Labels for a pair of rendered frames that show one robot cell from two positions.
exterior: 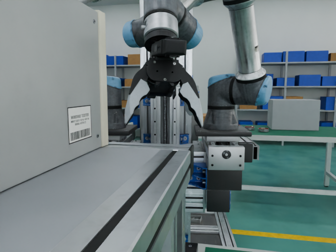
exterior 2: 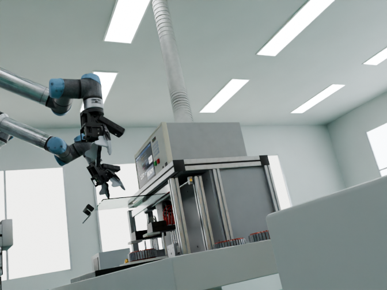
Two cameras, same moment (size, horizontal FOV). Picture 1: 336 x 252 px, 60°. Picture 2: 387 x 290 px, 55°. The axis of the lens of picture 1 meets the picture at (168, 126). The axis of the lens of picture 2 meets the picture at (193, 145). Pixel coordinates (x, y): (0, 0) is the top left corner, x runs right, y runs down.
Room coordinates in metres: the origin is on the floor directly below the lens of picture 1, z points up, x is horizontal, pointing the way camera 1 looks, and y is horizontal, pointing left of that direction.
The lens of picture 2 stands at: (1.38, 1.74, 0.73)
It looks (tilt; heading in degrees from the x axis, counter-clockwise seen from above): 17 degrees up; 231
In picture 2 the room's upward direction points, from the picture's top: 11 degrees counter-clockwise
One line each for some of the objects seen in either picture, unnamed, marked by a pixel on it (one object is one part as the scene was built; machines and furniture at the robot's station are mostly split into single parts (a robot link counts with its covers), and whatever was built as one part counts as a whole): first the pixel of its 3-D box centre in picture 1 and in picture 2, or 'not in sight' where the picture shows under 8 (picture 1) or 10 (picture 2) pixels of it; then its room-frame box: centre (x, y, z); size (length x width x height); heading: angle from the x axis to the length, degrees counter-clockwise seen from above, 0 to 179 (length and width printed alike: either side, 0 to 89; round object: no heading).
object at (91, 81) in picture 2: not in sight; (90, 88); (0.83, 0.49, 1.45); 0.09 x 0.08 x 0.11; 169
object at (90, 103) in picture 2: not in sight; (94, 106); (0.83, 0.49, 1.37); 0.08 x 0.08 x 0.05
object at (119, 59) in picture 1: (118, 61); not in sight; (7.20, 1.21, 1.89); 0.42 x 0.42 x 0.21; 77
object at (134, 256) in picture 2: not in sight; (142, 255); (0.65, 0.39, 0.80); 0.11 x 0.11 x 0.04
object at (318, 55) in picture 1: (314, 57); not in sight; (6.33, -3.12, 1.89); 0.42 x 0.42 x 0.22; 79
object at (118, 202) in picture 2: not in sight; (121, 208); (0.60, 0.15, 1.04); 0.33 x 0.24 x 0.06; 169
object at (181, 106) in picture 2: not in sight; (171, 69); (-0.45, -0.65, 2.42); 0.43 x 0.31 x 1.79; 79
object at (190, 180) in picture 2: not in sight; (164, 198); (0.46, 0.31, 1.04); 0.62 x 0.02 x 0.03; 79
